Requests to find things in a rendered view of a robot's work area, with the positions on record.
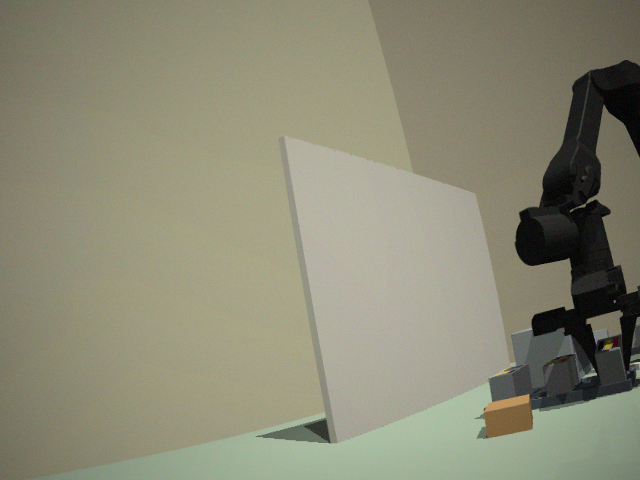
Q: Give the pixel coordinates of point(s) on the tan cardboard box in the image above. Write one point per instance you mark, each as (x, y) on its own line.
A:
(508, 416)

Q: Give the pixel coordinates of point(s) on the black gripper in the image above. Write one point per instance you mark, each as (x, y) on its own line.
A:
(549, 321)

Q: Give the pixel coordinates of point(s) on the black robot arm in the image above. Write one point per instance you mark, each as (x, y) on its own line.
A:
(551, 233)

